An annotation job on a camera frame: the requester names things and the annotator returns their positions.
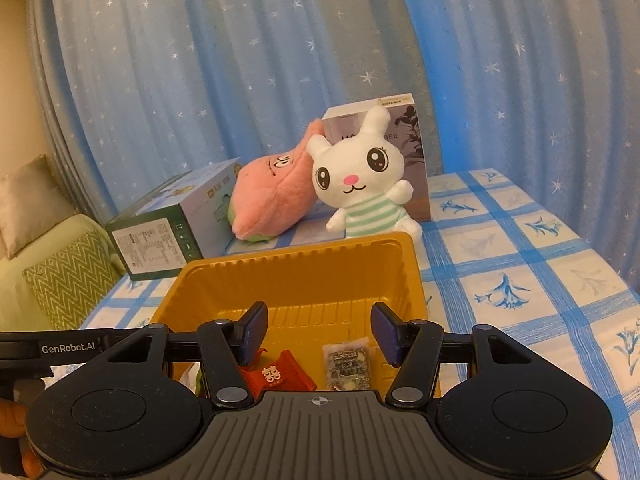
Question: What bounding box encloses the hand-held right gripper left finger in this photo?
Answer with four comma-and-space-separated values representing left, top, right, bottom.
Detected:
102, 301, 269, 408

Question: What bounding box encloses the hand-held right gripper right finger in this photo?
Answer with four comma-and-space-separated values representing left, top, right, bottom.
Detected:
371, 302, 538, 408

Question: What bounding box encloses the silver snack packet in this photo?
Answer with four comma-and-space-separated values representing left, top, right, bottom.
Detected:
320, 337, 373, 392

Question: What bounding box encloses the red pillow-shaped snack packet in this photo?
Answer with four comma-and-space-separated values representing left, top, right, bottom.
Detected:
239, 347, 318, 401

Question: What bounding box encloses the yellow plastic tray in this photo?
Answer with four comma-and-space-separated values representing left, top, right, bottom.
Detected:
150, 232, 443, 406

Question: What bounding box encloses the person's left hand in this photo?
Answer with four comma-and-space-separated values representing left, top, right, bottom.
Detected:
0, 397, 45, 480

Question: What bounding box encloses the cream sofa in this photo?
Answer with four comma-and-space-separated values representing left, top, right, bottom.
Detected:
0, 215, 126, 333

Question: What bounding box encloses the green zigzag cushion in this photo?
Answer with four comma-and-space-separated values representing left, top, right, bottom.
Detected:
22, 232, 126, 331

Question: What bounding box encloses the green cardboard box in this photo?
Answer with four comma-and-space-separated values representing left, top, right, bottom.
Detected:
105, 157, 242, 281

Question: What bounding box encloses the pink plush toy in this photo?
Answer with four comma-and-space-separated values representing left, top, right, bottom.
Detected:
227, 117, 326, 242

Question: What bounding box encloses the beige cushion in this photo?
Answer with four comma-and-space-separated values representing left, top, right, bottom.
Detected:
0, 155, 81, 261

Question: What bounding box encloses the white rabbit plush toy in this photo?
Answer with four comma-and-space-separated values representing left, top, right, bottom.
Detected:
305, 105, 423, 241

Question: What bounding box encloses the grey box with plant print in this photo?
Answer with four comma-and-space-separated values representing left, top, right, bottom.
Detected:
321, 92, 432, 222

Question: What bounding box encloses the blue star-print curtain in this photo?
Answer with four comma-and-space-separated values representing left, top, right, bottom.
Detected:
25, 0, 640, 281

